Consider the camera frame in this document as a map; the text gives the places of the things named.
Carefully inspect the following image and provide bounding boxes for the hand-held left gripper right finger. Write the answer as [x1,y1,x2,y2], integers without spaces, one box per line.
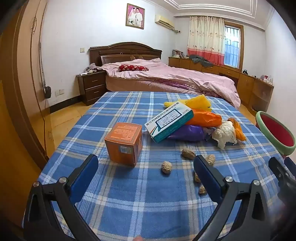
[193,155,292,241]

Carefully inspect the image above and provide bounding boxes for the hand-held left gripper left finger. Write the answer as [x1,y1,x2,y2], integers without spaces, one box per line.
[23,153,100,241]

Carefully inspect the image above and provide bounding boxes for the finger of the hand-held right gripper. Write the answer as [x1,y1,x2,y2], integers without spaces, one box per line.
[268,157,292,186]
[284,157,296,179]

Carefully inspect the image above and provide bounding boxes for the red bucket with green rim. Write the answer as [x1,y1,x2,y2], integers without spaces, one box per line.
[255,111,296,160]

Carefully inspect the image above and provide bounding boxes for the orange cardboard box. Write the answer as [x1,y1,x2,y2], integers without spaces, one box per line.
[104,122,143,167]

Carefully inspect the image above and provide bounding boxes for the white plastic bag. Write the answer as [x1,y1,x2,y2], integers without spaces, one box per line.
[211,120,238,149]

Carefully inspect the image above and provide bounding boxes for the purple plastic bag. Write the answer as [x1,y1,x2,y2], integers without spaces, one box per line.
[167,124,205,142]

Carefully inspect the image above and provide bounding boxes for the small orange bag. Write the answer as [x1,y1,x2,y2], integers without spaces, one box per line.
[228,118,247,145]

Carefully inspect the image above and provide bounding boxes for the orange plastic bag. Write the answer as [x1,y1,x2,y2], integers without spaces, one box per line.
[185,109,222,128]

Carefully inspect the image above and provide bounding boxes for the white and teal medicine box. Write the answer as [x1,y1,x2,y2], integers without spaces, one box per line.
[144,100,194,143]

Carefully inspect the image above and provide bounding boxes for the yellow plastic bag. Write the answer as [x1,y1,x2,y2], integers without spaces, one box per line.
[163,95,213,113]

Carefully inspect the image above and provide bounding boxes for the blue plaid tablecloth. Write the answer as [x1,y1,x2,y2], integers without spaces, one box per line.
[22,91,296,241]

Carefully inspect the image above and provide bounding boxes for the dark wooden nightstand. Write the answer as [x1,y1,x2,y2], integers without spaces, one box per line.
[76,70,107,106]

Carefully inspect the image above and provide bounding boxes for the long wooden cabinet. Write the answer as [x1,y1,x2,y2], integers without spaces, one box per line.
[168,57,274,113]

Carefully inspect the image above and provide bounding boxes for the bed with pink quilt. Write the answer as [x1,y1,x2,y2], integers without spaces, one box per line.
[101,58,241,109]

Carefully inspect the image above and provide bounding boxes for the crumpled light cloth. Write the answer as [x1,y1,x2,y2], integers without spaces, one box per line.
[84,63,103,75]

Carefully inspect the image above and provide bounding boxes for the red floral pillow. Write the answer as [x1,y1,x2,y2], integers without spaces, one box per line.
[119,64,149,72]

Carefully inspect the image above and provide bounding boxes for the dark grey clothes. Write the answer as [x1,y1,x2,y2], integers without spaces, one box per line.
[188,55,213,67]

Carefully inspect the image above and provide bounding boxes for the wooden wardrobe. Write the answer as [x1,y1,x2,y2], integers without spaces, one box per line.
[0,0,50,232]

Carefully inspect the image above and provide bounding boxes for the dark wooden bed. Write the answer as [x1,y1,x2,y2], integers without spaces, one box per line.
[89,42,241,109]

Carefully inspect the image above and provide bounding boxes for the barred window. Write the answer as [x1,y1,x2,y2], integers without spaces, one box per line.
[224,21,244,69]

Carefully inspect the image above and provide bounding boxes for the floral curtain with red hem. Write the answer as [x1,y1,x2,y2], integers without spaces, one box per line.
[187,16,226,66]

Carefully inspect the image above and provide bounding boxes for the framed wedding photo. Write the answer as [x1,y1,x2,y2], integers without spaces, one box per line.
[125,3,145,29]

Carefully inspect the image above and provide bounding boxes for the black hanging cable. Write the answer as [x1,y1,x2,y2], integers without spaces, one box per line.
[38,42,50,149]

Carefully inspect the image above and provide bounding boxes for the wall air conditioner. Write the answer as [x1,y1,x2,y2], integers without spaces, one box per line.
[154,14,175,30]

